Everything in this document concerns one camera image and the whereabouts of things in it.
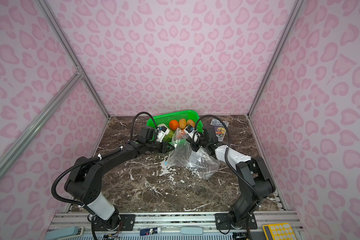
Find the aluminium corner frame post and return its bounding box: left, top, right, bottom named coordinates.
left=35, top=0, right=111, bottom=120

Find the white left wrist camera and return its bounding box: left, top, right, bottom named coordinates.
left=156, top=124, right=170, bottom=143

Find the orange toy pumpkin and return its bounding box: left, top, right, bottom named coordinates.
left=169, top=120, right=180, bottom=131

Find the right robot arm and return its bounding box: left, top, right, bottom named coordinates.
left=185, top=125, right=276, bottom=230

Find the grey teal device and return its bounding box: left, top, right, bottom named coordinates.
left=44, top=226, right=84, bottom=240

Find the aluminium mounting rail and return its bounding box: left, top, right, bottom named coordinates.
left=47, top=211, right=307, bottom=240

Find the yellow potato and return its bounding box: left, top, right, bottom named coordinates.
left=179, top=119, right=188, bottom=130

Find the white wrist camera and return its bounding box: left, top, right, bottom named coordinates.
left=156, top=124, right=170, bottom=143
left=184, top=125, right=200, bottom=143

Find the aluminium diagonal frame bar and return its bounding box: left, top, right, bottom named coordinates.
left=0, top=71, right=82, bottom=181

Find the grey oval pad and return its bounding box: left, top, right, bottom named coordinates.
left=181, top=227, right=204, bottom=235

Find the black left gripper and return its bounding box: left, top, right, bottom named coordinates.
left=146, top=140, right=176, bottom=154

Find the right aluminium corner post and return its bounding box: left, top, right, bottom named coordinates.
left=247, top=0, right=307, bottom=119

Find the green cabbage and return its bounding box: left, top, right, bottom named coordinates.
left=163, top=130, right=175, bottom=142

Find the clear zip top bag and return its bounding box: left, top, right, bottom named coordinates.
left=166, top=128, right=220, bottom=180

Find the green plastic perforated basket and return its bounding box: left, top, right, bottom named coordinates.
left=147, top=110, right=203, bottom=140

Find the yellow calculator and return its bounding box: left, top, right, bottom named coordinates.
left=262, top=223, right=297, bottom=240

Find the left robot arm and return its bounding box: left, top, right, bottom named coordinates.
left=64, top=126, right=172, bottom=231

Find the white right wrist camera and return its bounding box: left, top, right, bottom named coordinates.
left=184, top=125, right=200, bottom=143

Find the blue white small battery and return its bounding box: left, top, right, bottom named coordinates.
left=140, top=227, right=161, bottom=236

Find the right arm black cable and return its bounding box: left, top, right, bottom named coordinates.
left=194, top=114, right=265, bottom=205

